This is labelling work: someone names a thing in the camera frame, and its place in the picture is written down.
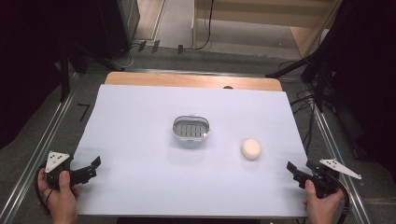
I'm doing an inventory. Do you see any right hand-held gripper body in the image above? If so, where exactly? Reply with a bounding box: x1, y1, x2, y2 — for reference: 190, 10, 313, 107
305, 158, 363, 199

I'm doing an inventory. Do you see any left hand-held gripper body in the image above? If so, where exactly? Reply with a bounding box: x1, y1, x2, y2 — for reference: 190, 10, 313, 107
43, 150, 79, 189

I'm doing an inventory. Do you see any person's right hand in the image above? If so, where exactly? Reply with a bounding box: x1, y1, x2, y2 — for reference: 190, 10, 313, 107
303, 179, 351, 224

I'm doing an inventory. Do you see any person's left hand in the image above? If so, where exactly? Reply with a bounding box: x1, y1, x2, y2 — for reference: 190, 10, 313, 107
36, 170, 82, 224

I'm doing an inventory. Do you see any round cream soap bar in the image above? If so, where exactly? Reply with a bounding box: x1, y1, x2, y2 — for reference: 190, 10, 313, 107
240, 137, 262, 161

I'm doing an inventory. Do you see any white paper sheet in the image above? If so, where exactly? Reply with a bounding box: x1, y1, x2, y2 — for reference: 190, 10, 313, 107
73, 84, 310, 218

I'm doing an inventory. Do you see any black metal stand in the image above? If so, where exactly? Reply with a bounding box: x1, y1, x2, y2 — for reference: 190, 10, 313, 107
52, 40, 125, 104
264, 18, 347, 114

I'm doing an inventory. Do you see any grey slotted soap dish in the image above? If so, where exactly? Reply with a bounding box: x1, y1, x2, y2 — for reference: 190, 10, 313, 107
171, 115, 211, 148

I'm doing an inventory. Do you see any wooden table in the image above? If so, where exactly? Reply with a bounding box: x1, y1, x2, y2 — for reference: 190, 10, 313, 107
104, 71, 284, 92

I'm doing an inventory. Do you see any light wooden shelf unit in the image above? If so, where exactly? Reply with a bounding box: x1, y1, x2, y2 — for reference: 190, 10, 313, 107
191, 0, 344, 59

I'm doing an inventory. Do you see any metal floor rail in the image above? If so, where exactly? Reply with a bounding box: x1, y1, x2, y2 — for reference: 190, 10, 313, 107
0, 73, 80, 224
312, 104, 372, 224

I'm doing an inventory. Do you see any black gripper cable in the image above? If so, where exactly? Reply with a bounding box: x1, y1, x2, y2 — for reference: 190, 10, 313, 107
34, 166, 51, 217
330, 174, 351, 224

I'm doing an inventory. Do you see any bundle of black floor cables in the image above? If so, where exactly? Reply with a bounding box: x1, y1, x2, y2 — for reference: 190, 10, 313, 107
278, 59, 334, 155

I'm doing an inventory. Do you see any white floor cable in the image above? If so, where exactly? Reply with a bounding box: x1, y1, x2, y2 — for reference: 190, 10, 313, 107
106, 43, 148, 70

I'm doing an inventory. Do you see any thin black hanging cable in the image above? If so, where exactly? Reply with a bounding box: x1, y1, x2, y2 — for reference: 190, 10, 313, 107
194, 0, 216, 51

